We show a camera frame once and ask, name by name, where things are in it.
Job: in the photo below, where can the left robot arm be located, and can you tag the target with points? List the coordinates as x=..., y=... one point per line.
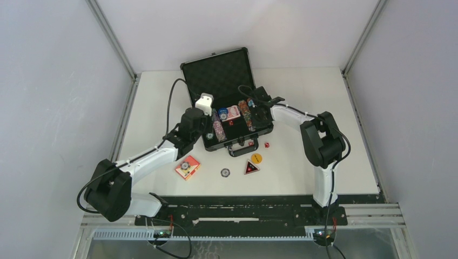
x=109, y=192

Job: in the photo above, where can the blue small blind button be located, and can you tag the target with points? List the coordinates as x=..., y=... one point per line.
x=223, y=114

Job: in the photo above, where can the far right chip row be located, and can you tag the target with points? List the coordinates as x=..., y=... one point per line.
x=250, y=102

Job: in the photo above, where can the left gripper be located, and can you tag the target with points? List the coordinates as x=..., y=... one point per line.
x=209, y=120

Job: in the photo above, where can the red triangular dealer button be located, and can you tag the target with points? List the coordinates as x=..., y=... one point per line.
x=251, y=167

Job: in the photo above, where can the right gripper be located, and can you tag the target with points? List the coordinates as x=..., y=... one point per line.
x=257, y=123

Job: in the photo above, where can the poker chip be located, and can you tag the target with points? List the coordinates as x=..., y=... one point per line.
x=225, y=172
x=184, y=166

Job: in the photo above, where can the inner right chip row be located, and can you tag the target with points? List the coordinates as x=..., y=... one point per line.
x=245, y=112

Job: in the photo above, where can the left circuit board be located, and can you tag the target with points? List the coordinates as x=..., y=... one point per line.
x=162, y=234

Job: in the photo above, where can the yellow round button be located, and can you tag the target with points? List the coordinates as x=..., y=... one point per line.
x=256, y=158

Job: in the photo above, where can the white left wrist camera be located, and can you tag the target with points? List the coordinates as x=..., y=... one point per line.
x=204, y=103

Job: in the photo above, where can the red playing card box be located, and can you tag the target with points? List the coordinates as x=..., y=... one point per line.
x=194, y=166

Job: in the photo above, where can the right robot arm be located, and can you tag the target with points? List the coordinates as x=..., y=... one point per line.
x=325, y=146

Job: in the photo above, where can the purple chip row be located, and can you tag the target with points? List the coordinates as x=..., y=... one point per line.
x=217, y=126

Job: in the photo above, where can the red card deck in case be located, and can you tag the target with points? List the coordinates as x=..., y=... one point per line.
x=233, y=112

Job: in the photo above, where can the black poker case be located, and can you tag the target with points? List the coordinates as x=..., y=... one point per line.
x=220, y=75

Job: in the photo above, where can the right circuit board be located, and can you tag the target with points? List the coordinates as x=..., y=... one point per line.
x=321, y=234

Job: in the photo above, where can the circuit board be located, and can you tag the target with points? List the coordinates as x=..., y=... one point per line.
x=321, y=234
x=162, y=234

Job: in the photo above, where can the black mounting base plate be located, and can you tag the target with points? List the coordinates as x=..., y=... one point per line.
x=242, y=216

